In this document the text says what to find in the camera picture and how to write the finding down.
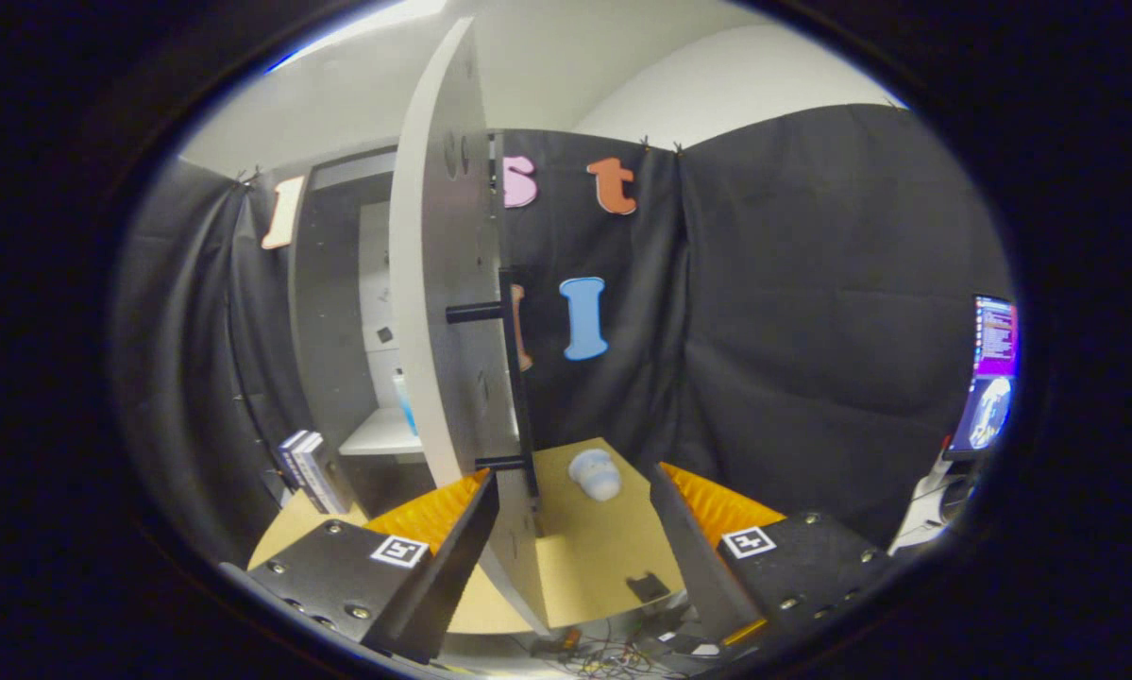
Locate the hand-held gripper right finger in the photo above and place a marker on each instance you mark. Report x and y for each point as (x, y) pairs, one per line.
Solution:
(707, 576)

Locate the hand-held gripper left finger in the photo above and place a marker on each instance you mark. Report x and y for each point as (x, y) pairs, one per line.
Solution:
(447, 576)

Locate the white and blue tube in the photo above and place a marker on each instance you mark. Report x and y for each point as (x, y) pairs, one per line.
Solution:
(403, 406)

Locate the small white rounded object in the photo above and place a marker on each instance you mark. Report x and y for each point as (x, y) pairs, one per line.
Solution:
(596, 475)

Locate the light grey cabinet shelf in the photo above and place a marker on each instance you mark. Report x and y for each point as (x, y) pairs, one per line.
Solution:
(377, 436)

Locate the grey cover book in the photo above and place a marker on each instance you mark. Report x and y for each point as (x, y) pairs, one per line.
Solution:
(325, 477)

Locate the blue spine book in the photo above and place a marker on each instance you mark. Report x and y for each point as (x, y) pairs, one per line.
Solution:
(290, 458)

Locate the black backdrop cloth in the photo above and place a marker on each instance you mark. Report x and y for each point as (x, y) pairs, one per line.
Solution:
(811, 312)

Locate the dark grey cabinet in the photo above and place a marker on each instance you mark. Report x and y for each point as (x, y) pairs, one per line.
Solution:
(329, 312)

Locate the computer monitor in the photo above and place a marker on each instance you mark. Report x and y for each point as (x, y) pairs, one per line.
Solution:
(990, 378)

